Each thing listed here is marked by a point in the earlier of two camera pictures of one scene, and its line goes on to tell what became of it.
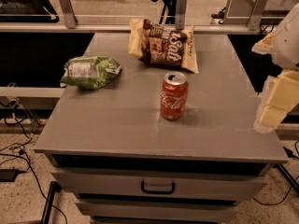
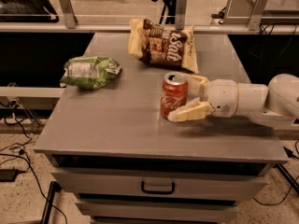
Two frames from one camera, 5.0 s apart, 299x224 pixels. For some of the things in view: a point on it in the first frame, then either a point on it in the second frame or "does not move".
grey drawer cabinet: (113, 150) does not move
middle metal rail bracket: (180, 9) does not move
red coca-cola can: (174, 95) does not move
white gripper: (289, 46) to (222, 96)
